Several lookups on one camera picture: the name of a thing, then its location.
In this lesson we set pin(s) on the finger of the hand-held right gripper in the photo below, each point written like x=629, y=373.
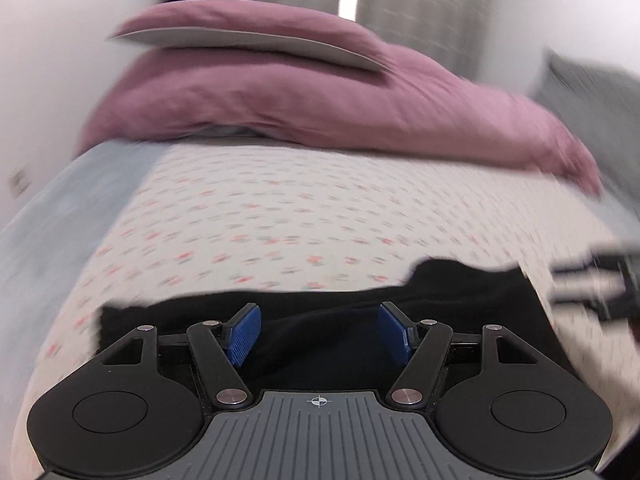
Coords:
x=575, y=297
x=575, y=272

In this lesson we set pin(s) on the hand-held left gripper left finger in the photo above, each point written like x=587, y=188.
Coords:
x=244, y=334

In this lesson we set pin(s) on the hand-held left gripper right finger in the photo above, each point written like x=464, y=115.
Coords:
x=392, y=332

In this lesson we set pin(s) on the black pants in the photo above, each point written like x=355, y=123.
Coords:
x=320, y=330

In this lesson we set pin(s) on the floral print bed sheet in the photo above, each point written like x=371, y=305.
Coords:
x=300, y=210

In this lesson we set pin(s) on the grey pillow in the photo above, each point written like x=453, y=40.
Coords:
x=585, y=90

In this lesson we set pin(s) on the grey-blue bed sheet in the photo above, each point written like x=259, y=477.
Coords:
x=55, y=240

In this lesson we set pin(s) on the pink duvet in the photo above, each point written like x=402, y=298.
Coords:
x=310, y=95

